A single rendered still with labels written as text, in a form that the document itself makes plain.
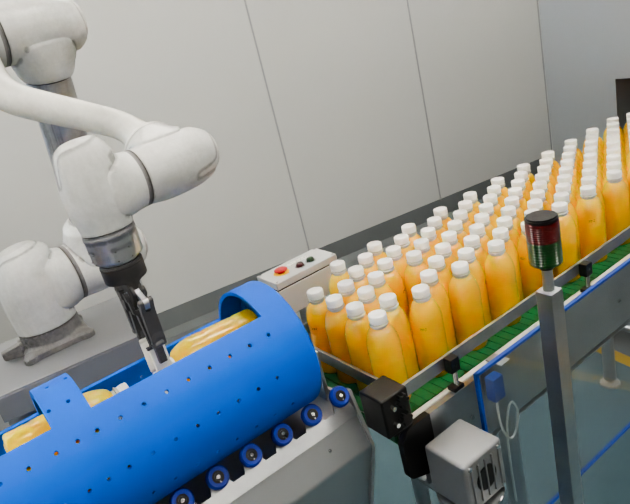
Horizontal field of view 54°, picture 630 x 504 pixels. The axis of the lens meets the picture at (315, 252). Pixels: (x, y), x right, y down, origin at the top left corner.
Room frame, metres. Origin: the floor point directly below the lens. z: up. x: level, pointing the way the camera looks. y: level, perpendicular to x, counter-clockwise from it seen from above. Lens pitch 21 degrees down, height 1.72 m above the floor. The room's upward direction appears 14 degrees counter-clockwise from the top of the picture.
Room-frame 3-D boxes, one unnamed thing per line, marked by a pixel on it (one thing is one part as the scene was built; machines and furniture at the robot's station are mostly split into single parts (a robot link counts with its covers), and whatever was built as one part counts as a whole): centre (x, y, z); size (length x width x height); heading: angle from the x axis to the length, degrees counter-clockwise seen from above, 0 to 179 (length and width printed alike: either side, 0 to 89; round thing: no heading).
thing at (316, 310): (1.34, 0.02, 1.00); 0.07 x 0.07 x 0.19
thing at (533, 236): (1.09, -0.43, 1.23); 0.06 x 0.06 x 0.04
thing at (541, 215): (1.09, -0.43, 1.18); 0.06 x 0.06 x 0.16
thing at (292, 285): (1.56, 0.06, 1.05); 0.20 x 0.10 x 0.10; 121
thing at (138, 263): (1.03, 0.33, 1.35); 0.08 x 0.07 x 0.09; 31
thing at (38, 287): (1.54, 0.73, 1.23); 0.18 x 0.16 x 0.22; 126
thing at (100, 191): (1.04, 0.32, 1.54); 0.13 x 0.11 x 0.16; 126
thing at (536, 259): (1.09, -0.43, 1.18); 0.06 x 0.06 x 0.05
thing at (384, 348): (1.15, -0.09, 1.00); 0.07 x 0.07 x 0.19
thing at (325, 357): (1.24, 0.01, 0.96); 0.40 x 0.01 x 0.03; 31
